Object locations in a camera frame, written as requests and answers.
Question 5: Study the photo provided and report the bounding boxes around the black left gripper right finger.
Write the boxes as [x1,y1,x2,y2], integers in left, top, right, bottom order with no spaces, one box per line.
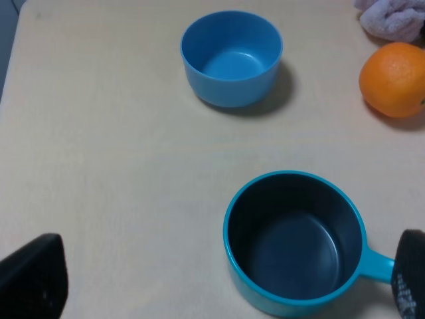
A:
[391,229,424,319]

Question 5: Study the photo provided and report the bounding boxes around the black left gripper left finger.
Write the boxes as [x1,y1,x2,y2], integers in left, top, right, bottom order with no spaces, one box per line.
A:
[1,233,68,318]

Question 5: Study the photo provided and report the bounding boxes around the orange fruit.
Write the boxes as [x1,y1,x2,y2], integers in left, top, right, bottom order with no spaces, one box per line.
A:
[359,43,424,118]

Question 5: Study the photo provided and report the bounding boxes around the pink rolled towel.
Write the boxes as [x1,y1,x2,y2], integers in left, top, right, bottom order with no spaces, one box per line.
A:
[353,0,424,43]

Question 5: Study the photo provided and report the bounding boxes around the blue plastic bowl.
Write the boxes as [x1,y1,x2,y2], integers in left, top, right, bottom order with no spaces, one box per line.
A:
[180,11,284,108]

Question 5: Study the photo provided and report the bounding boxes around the teal saucepan with handle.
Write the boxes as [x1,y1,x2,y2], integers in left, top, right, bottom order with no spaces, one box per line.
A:
[222,170,394,318]

